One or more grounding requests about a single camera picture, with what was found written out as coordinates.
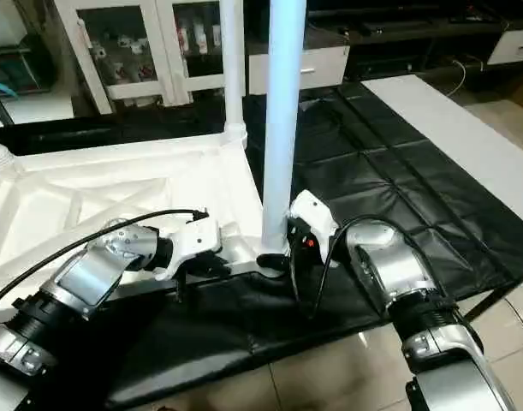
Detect black table mat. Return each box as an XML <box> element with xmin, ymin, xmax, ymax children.
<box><xmin>0</xmin><ymin>81</ymin><xmax>523</xmax><ymax>410</ymax></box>

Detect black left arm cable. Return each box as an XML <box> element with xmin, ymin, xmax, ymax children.
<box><xmin>0</xmin><ymin>208</ymin><xmax>211</xmax><ymax>315</ymax></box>

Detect white glass door cabinet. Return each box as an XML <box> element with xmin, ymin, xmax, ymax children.
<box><xmin>52</xmin><ymin>0</ymin><xmax>247</xmax><ymax>118</ymax></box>

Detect white drawer unit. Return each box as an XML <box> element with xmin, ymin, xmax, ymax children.
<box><xmin>247</xmin><ymin>45</ymin><xmax>351</xmax><ymax>97</ymax></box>

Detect white plastic table top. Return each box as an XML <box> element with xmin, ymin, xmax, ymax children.
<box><xmin>0</xmin><ymin>122</ymin><xmax>289</xmax><ymax>324</ymax></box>

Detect black metal table leg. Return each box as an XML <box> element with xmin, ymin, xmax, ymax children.
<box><xmin>461</xmin><ymin>285</ymin><xmax>520</xmax><ymax>324</ymax></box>

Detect blue plastic stool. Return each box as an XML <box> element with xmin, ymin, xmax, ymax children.
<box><xmin>0</xmin><ymin>75</ymin><xmax>24</xmax><ymax>98</ymax></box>

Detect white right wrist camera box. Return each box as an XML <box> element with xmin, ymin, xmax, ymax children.
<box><xmin>288</xmin><ymin>189</ymin><xmax>341</xmax><ymax>264</ymax></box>

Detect white flat board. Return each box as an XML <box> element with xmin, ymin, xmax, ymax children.
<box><xmin>360</xmin><ymin>74</ymin><xmax>523</xmax><ymax>234</ymax></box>

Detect small white side cabinet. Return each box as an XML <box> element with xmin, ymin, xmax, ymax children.
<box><xmin>487</xmin><ymin>28</ymin><xmax>523</xmax><ymax>67</ymax></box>

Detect dark TV stand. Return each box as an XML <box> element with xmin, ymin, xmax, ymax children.
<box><xmin>306</xmin><ymin>15</ymin><xmax>523</xmax><ymax>84</ymax></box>

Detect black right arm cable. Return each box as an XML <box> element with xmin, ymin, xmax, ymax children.
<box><xmin>288</xmin><ymin>213</ymin><xmax>435</xmax><ymax>321</ymax></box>

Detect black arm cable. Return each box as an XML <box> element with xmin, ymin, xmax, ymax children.
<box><xmin>288</xmin><ymin>213</ymin><xmax>435</xmax><ymax>321</ymax></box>
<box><xmin>0</xmin><ymin>208</ymin><xmax>211</xmax><ymax>315</ymax></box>

